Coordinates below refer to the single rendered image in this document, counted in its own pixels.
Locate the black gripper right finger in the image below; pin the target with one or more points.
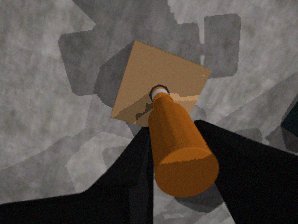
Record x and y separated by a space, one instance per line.
258 183

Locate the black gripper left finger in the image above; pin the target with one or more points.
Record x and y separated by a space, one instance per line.
121 195

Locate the tan square block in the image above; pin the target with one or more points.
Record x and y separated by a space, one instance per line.
149 67

